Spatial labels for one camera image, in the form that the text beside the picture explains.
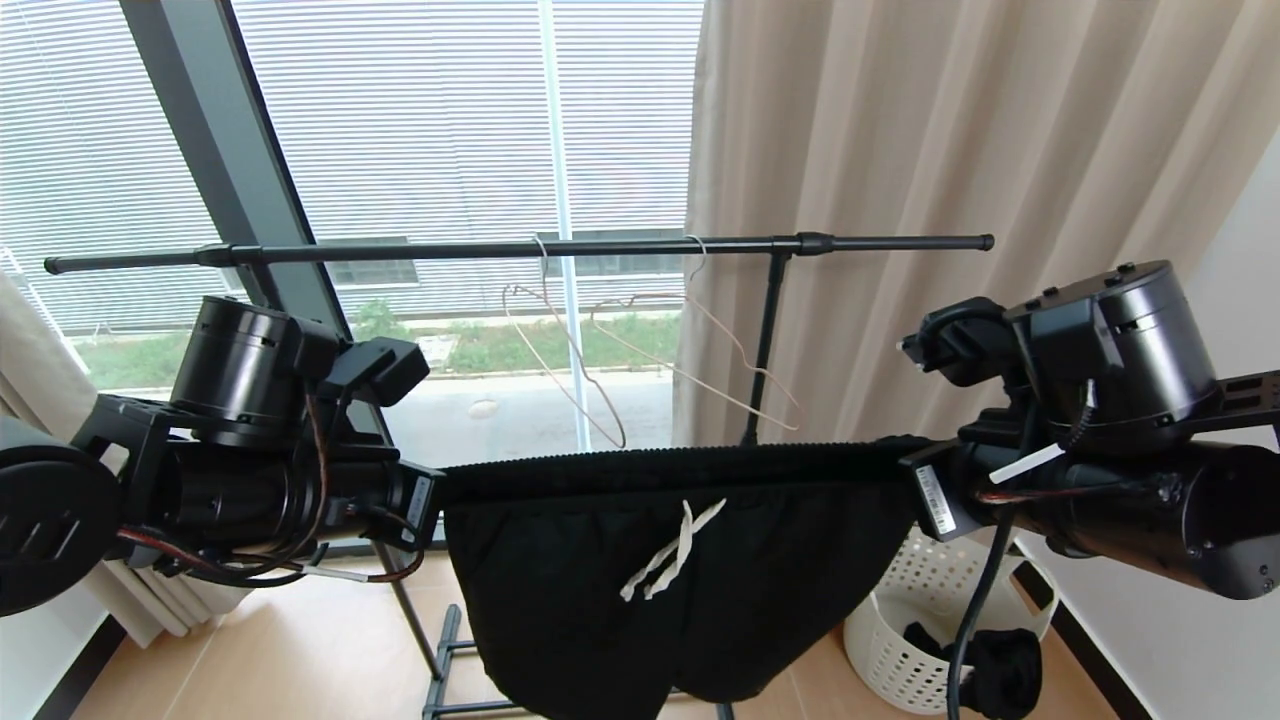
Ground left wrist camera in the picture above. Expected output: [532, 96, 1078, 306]
[318, 337, 433, 446]

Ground black garment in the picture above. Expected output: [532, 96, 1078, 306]
[905, 620, 1044, 720]

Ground pink clothes hanger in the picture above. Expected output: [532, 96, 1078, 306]
[590, 235, 806, 433]
[500, 237, 629, 451]

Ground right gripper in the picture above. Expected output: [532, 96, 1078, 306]
[898, 438, 1280, 601]

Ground black clothes rack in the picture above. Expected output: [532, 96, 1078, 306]
[45, 232, 996, 720]

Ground black shorts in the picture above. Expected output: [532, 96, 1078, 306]
[440, 435, 931, 720]

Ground white laundry basket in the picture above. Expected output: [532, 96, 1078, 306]
[843, 525, 1061, 716]

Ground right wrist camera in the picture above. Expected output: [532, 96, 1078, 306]
[898, 297, 1031, 441]

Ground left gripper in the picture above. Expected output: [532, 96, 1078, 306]
[160, 440, 446, 561]

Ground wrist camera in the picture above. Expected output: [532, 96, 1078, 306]
[318, 337, 433, 446]
[898, 297, 1031, 441]

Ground window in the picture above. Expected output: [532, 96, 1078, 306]
[0, 0, 706, 471]

